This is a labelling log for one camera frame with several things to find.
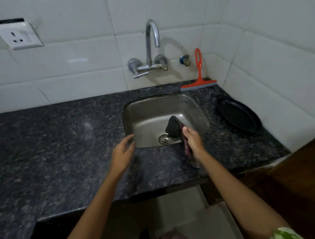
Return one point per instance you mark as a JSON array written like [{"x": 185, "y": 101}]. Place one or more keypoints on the orange squeegee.
[{"x": 199, "y": 78}]

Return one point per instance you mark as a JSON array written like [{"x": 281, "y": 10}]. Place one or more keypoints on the chrome wall faucet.
[{"x": 150, "y": 49}]

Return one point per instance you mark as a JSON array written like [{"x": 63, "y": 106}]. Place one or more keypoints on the person's right hand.
[{"x": 195, "y": 145}]

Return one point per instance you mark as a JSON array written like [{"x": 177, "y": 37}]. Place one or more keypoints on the metal sink drain strainer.
[{"x": 164, "y": 139}]

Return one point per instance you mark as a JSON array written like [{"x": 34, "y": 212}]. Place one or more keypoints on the green white sleeve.
[{"x": 288, "y": 234}]

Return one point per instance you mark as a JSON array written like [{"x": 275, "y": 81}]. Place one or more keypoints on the stainless steel sink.
[{"x": 152, "y": 115}]

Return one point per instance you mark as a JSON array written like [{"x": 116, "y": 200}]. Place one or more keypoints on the wall water valve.
[{"x": 184, "y": 59}]

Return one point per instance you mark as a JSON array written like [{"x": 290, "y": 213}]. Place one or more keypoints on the person's left forearm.
[{"x": 97, "y": 204}]

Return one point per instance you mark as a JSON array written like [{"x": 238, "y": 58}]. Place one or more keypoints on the brown wooden door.
[{"x": 290, "y": 187}]

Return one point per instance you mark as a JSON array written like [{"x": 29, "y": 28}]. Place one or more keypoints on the person's left thumb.
[{"x": 132, "y": 150}]

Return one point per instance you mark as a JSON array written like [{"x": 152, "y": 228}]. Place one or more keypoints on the person's right thumb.
[{"x": 188, "y": 131}]

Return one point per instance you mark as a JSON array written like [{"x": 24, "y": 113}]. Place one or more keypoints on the person's right forearm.
[{"x": 236, "y": 197}]

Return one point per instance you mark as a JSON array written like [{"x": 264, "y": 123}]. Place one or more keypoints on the black round pan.
[{"x": 237, "y": 115}]

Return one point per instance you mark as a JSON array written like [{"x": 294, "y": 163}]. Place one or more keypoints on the white wall power socket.
[{"x": 18, "y": 35}]

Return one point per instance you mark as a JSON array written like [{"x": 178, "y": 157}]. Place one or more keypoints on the person's left hand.
[{"x": 121, "y": 155}]

